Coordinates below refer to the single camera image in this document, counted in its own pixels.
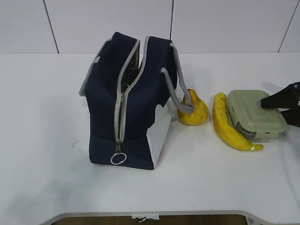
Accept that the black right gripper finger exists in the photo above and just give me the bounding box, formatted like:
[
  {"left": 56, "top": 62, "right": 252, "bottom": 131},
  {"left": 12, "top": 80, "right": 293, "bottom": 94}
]
[
  {"left": 281, "top": 109, "right": 300, "bottom": 127},
  {"left": 261, "top": 82, "right": 300, "bottom": 109}
]

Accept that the navy blue lunch bag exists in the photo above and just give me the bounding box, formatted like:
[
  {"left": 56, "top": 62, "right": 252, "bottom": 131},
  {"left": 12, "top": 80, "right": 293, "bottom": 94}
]
[{"left": 79, "top": 32, "right": 195, "bottom": 170}]

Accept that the green lidded lunch box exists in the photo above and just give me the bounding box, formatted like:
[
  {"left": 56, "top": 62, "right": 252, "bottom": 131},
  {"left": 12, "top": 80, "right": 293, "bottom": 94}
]
[{"left": 226, "top": 90, "right": 288, "bottom": 142}]

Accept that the yellow pear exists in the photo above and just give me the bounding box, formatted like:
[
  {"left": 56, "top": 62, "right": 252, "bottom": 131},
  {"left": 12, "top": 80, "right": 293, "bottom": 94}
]
[{"left": 177, "top": 89, "right": 209, "bottom": 126}]

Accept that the white tape on table edge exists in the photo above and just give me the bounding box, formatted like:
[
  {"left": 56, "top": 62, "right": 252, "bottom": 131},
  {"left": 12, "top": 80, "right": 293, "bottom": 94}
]
[{"left": 131, "top": 212, "right": 159, "bottom": 223}]

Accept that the yellow banana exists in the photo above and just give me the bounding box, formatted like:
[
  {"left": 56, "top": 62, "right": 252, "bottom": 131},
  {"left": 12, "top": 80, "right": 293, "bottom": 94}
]
[{"left": 212, "top": 92, "right": 263, "bottom": 151}]

